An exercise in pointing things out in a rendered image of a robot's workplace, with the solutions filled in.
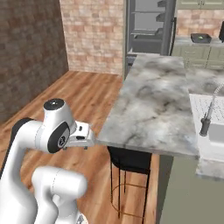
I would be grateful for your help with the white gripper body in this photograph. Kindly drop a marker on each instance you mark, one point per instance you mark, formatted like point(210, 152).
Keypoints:
point(83, 141)

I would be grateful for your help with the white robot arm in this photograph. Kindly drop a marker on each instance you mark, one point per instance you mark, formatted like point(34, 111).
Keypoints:
point(17, 163)

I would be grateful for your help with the black bar stool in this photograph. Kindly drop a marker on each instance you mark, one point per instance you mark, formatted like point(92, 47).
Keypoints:
point(128, 162)

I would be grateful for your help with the green island cabinet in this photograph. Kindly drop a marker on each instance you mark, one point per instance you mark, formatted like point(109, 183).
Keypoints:
point(189, 198)

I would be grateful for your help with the grey open shelving unit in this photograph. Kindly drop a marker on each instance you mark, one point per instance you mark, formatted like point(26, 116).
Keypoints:
point(145, 40)

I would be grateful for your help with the grey spring tap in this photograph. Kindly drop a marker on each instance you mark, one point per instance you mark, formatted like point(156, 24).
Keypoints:
point(205, 125)

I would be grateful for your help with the white sink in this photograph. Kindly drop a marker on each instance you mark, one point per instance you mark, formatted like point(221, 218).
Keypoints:
point(210, 145)

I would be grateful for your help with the green lower cupboards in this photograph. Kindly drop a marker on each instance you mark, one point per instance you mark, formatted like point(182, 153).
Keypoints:
point(198, 55)

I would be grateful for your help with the green cupboards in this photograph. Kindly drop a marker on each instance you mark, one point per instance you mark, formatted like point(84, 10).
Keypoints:
point(198, 3)
point(198, 55)

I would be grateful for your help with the green item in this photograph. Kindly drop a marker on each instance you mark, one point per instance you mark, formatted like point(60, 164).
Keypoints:
point(201, 36)

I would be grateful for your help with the black appliance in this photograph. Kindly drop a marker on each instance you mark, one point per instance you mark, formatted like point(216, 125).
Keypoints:
point(221, 33)

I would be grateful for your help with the green upper cupboards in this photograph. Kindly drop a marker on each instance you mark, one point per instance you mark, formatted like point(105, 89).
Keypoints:
point(198, 3)

